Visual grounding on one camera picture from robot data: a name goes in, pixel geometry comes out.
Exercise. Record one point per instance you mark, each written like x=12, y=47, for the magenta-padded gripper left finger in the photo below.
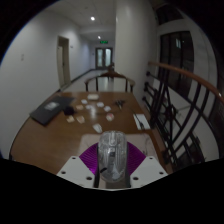
x=74, y=168

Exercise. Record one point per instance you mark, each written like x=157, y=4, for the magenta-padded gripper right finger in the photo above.
x=148, y=170

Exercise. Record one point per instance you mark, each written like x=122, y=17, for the beige flat piece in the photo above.
x=80, y=119
x=70, y=119

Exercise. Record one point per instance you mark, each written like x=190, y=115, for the white flat strip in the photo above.
x=141, y=120

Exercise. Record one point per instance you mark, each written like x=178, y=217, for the small black box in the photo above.
x=69, y=110

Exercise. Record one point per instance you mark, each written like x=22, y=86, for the black closed laptop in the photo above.
x=50, y=110

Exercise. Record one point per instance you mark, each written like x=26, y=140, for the wood-topped black metal railing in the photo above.
x=186, y=110

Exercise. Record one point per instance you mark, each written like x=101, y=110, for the white rectangular pack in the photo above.
x=93, y=97

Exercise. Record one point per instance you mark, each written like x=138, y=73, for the wooden armchair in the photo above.
x=110, y=78

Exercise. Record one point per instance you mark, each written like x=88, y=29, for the dark framed window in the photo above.
x=176, y=63

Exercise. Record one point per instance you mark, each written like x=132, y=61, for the glass double door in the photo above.
x=103, y=58

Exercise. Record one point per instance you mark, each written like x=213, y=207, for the green exit sign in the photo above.
x=104, y=42

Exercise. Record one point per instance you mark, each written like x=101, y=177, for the round ceiling light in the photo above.
x=98, y=37
x=92, y=18

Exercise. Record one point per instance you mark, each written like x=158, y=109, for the side door with frame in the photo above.
x=63, y=61

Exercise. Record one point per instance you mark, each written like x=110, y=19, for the white wall switch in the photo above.
x=22, y=56

